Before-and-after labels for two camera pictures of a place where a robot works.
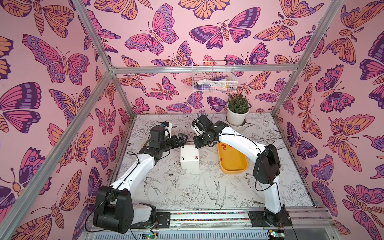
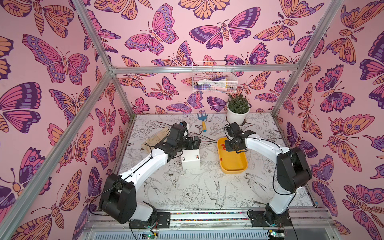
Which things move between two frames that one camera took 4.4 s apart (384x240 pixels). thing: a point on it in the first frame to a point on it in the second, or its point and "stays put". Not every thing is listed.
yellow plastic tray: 232,161 stays put
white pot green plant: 238,107 stays put
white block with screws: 189,157 stays put
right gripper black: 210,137 to 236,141
